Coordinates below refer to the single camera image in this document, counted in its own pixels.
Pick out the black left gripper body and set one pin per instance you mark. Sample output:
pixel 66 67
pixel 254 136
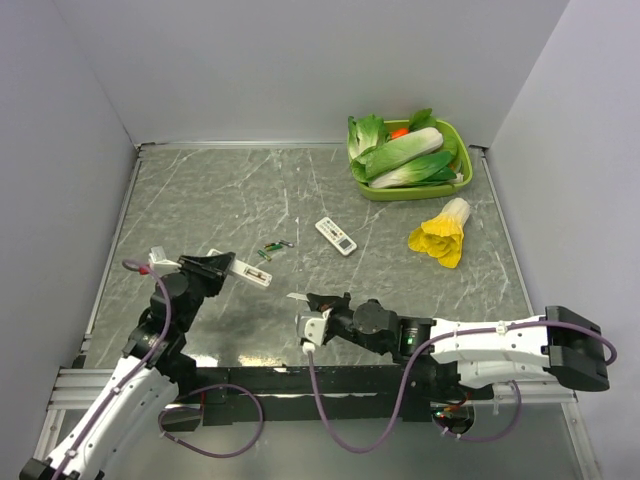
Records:
pixel 202 283

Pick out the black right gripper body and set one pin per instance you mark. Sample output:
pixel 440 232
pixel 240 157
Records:
pixel 343 324

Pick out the plain white remote control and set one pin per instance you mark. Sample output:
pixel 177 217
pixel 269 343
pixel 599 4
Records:
pixel 250 274

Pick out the white battery cover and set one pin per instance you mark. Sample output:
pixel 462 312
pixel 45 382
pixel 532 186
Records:
pixel 297 296

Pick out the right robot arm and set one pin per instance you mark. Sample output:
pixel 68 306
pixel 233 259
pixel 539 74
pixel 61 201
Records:
pixel 558 344

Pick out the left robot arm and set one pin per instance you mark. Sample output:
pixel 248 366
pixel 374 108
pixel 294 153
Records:
pixel 151 372

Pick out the white remote with buttons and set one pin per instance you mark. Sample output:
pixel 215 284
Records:
pixel 343 243

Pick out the black base bar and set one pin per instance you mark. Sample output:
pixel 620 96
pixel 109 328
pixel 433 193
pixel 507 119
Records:
pixel 347 392

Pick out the yellow toy cabbage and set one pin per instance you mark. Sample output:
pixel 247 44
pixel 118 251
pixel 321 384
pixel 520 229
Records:
pixel 442 237

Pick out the green toy lettuce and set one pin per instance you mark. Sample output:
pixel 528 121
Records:
pixel 365 134

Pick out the green toy bok choy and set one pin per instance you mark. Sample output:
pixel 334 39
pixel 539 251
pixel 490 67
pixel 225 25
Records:
pixel 427 169

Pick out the orange toy carrot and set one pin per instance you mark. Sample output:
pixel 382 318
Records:
pixel 399 133

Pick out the large green toy cabbage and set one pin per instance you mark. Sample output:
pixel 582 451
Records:
pixel 399 151

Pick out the green plastic basket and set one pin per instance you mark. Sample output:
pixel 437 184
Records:
pixel 452 143

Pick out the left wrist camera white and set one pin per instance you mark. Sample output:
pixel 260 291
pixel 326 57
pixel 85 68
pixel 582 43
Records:
pixel 158 262

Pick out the aluminium frame rail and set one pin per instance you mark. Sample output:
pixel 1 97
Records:
pixel 76 389

